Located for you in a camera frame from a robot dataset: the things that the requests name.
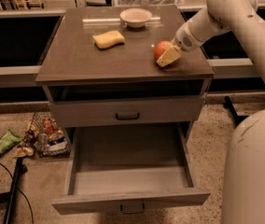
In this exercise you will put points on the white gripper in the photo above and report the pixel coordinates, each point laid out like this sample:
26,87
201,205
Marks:
183,40

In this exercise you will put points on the red apple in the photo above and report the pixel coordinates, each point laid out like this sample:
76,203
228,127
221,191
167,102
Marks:
160,48

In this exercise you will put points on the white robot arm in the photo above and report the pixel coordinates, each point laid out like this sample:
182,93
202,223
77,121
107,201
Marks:
243,197

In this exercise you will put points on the grey drawer cabinet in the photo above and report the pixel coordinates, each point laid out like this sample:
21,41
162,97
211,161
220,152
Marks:
76,70

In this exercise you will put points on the closed grey upper drawer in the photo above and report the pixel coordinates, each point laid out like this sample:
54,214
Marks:
126,111

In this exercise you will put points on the open grey drawer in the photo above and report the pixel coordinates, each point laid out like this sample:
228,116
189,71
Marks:
129,168

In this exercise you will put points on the white bowl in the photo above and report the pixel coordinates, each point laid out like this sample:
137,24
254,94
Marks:
135,17

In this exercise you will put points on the yellow sponge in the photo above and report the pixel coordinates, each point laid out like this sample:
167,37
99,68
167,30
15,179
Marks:
108,39

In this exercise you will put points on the black stand leg right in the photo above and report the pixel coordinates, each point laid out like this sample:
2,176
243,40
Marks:
229,105

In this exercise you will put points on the black stand leg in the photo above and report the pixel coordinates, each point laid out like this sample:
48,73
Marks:
229,105
9,198

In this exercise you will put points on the yellow snack bag on floor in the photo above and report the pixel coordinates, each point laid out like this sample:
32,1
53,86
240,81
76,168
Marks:
22,152

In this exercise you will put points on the green snack bag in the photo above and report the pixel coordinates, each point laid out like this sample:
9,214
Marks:
8,140

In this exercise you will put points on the black stand leg left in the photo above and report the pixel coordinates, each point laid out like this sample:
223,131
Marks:
9,198

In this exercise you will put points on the wire basket with snacks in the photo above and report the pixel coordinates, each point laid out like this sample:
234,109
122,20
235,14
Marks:
45,137

